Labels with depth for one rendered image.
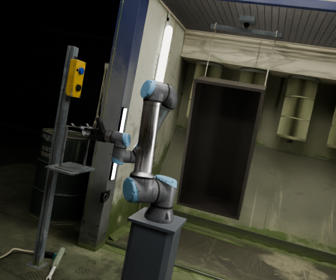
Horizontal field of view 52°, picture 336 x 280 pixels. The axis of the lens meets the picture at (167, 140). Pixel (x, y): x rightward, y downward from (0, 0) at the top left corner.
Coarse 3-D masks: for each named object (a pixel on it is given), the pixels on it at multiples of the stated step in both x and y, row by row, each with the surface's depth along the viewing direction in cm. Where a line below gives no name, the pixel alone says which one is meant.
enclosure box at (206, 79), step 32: (192, 96) 304; (224, 96) 330; (256, 96) 321; (192, 128) 334; (224, 128) 337; (256, 128) 293; (192, 160) 355; (224, 160) 345; (192, 192) 363; (224, 192) 353
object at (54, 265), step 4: (60, 248) 286; (64, 248) 287; (48, 252) 275; (52, 252) 277; (56, 252) 280; (60, 252) 278; (64, 252) 284; (44, 256) 274; (48, 256) 274; (52, 256) 275; (56, 256) 271; (60, 256) 271; (56, 260) 264; (60, 260) 269; (52, 264) 258; (56, 264) 258; (52, 268) 253; (56, 268) 259; (52, 272) 249; (48, 276) 241
